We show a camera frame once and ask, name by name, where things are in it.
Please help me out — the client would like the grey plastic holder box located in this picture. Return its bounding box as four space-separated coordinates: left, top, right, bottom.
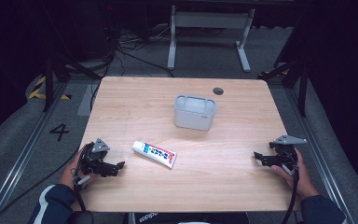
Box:
173 94 218 132

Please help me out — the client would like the white toothpaste tube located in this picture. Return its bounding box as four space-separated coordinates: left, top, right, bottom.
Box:
131 139 178 170

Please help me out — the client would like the white metal desk frame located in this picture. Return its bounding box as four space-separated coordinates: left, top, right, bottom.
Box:
166 4 256 74

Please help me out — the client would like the black tripod stand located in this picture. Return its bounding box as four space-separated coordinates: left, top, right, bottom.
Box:
258 13 310 119
41 50 103 113

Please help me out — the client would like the person's left hand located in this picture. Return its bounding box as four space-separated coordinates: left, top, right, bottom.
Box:
59 145 98 191

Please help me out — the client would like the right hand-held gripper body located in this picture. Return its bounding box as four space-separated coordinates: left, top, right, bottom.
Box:
268 134 308 175

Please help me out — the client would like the metal floor rail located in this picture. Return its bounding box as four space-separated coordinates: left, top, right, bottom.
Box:
283 87 355 224
0 81 70 224

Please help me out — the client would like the bundle of black floor cables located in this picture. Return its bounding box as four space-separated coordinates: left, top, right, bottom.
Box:
88 22 176 113

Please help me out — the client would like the hand-held gripper cable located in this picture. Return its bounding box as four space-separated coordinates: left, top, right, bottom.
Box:
72 167 89 213
280 148 301 224

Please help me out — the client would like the left hand-held gripper cable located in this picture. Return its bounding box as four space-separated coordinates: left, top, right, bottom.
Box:
72 167 89 213

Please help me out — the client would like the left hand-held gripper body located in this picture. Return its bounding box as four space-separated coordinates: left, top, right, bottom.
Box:
78 137 111 185

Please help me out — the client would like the black floor cable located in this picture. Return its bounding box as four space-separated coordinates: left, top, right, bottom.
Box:
0 146 82 224

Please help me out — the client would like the person's right hand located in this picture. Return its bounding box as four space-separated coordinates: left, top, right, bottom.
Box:
269 147 320 199

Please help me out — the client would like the right hand-held gripper cable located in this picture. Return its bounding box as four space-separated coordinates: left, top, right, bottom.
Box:
280 148 301 224

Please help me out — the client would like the yellow and black floor tape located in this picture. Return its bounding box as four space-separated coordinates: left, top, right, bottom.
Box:
27 76 73 101

